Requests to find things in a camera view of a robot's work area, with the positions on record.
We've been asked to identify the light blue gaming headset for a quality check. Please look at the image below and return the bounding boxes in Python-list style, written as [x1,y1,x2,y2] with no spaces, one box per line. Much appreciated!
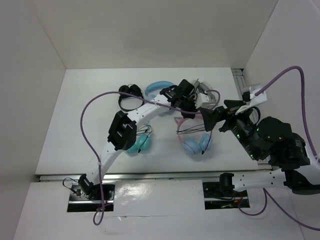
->
[144,81,174,117]

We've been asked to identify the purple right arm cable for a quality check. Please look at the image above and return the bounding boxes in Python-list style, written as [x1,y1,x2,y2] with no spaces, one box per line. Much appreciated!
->
[237,65,320,231]

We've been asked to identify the black headphone audio cable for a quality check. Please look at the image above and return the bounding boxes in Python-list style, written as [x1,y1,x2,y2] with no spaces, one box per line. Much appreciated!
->
[176,124,213,154]

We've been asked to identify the grey white wired headset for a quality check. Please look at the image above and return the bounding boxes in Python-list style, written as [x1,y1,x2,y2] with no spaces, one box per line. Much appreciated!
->
[191,79,221,110]

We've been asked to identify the aluminium rail front edge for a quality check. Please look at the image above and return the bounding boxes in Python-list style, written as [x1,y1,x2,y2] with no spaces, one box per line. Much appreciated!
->
[38,170,263,181]

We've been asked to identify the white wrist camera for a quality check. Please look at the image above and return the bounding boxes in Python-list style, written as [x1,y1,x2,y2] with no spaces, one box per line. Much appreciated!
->
[235,84,267,115]
[195,93,217,109]

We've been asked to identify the teal white cat-ear headphones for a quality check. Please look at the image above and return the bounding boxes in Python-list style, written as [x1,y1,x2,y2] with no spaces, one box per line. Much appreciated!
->
[126,122,153,155]

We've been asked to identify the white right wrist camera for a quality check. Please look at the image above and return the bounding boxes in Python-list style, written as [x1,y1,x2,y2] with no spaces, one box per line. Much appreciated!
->
[235,84,267,115]

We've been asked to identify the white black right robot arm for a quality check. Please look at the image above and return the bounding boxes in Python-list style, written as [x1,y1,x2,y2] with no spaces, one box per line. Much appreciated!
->
[200,100,320,196]

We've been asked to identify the aluminium rail right side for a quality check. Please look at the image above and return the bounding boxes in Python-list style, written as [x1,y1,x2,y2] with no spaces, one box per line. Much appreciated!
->
[231,68,260,123]

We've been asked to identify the pink blue cat-ear headphones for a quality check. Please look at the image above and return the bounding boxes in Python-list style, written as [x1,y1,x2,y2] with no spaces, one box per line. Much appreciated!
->
[173,114,213,155]

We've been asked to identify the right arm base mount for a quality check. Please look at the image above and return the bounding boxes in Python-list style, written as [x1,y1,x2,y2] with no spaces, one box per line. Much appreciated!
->
[202,182,250,210]

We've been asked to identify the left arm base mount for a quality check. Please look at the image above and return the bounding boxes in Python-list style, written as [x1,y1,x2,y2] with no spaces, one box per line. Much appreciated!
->
[62,177,115,213]

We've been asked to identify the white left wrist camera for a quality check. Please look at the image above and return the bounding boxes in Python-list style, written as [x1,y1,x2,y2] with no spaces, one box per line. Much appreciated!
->
[195,93,217,109]

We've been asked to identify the small black on-ear headphones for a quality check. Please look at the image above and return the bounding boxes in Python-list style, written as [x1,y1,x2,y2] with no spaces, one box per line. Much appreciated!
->
[118,84,145,112]

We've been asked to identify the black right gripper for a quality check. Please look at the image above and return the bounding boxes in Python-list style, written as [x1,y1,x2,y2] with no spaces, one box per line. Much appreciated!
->
[196,98,257,160]

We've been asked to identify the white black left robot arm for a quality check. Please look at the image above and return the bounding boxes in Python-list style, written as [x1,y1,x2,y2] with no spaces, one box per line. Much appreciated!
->
[78,79,197,200]

